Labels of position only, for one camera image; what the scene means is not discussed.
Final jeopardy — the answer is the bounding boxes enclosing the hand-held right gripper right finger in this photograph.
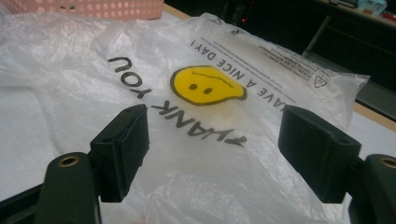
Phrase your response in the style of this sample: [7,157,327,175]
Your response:
[277,104,362,204]

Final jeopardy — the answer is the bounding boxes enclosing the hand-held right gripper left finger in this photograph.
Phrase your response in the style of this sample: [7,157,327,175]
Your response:
[89,104,150,203]

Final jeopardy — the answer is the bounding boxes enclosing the white smiley plastic bag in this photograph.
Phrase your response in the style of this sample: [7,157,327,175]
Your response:
[0,12,371,224]

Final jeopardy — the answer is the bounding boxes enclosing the pink perforated basket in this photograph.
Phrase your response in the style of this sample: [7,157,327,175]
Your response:
[0,0,165,22]

